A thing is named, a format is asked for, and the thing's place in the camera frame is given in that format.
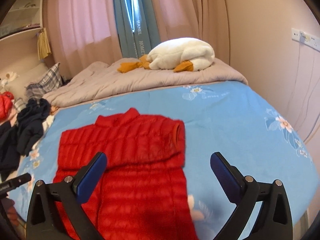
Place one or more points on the pink curtain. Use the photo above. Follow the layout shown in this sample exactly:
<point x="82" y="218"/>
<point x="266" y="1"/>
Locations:
<point x="190" y="7"/>
<point x="82" y="22"/>

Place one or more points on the plaid pillow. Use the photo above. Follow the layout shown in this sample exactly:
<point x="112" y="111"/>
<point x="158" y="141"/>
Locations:
<point x="46" y="83"/>

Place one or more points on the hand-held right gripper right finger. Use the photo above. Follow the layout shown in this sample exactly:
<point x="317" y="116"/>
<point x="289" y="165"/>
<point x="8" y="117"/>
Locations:
<point x="225" y="178"/>

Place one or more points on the cream plush toy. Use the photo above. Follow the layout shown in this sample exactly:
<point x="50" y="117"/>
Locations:
<point x="7" y="77"/>

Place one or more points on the yellow tassel fringe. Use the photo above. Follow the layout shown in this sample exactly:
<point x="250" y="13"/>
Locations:
<point x="44" y="43"/>

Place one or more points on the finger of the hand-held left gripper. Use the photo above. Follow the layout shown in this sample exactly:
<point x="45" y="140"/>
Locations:
<point x="21" y="180"/>

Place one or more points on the red down jacket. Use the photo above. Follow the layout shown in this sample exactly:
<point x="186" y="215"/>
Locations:
<point x="140" y="155"/>
<point x="5" y="106"/>

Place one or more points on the plaid cloth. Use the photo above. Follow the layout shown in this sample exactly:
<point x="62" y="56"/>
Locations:
<point x="18" y="105"/>

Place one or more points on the white cloth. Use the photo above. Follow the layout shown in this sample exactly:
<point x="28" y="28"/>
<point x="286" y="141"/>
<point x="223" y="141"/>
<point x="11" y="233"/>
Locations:
<point x="48" y="120"/>

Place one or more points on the white wall shelf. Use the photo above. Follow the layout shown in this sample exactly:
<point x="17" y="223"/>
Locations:
<point x="22" y="33"/>

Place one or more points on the blue curtain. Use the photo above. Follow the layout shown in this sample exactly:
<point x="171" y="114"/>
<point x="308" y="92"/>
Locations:
<point x="140" y="22"/>

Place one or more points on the white wall power strip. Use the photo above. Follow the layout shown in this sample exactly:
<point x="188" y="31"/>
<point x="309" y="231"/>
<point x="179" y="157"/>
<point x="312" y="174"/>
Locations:
<point x="305" y="38"/>

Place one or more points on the navy hooded jacket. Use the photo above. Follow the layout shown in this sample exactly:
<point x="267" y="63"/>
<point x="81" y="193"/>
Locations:
<point x="32" y="125"/>

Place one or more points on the beige pillow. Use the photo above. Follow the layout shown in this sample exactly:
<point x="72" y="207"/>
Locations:
<point x="27" y="76"/>

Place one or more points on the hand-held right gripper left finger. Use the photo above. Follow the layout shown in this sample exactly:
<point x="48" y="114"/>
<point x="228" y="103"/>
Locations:
<point x="91" y="178"/>

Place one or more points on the blue floral bedsheet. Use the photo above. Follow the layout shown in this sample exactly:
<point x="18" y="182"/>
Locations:
<point x="225" y="120"/>

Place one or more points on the white goose plush toy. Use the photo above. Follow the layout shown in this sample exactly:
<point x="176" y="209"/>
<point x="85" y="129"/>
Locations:
<point x="180" y="53"/>

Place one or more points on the grey quilt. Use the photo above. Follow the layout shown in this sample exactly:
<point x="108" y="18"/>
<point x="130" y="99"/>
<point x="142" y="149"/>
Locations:
<point x="125" y="85"/>

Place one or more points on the folded red down jacket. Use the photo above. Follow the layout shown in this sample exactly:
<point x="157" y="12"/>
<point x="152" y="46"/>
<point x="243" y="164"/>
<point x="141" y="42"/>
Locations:
<point x="5" y="106"/>

